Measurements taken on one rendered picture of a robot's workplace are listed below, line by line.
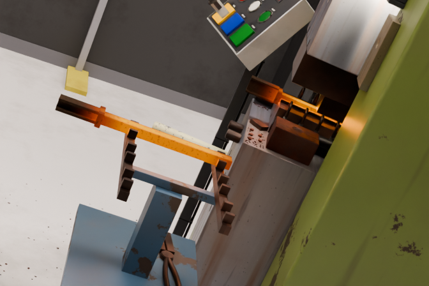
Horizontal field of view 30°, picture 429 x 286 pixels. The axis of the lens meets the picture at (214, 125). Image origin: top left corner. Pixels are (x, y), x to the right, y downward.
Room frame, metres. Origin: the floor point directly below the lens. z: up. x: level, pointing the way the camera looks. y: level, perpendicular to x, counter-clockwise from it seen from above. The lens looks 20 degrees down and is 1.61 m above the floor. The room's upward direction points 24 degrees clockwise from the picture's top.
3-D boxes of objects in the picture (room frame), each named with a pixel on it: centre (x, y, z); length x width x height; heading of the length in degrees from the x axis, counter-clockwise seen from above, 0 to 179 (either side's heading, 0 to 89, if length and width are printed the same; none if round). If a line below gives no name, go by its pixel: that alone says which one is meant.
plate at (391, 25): (1.82, -0.27, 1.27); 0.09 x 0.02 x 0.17; 2
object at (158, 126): (2.47, -0.03, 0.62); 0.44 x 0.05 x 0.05; 92
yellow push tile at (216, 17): (2.72, 0.12, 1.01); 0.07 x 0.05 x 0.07; 27
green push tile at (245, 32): (2.54, 0.03, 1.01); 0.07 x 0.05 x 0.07; 27
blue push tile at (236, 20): (2.63, 0.08, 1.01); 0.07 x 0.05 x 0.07; 27
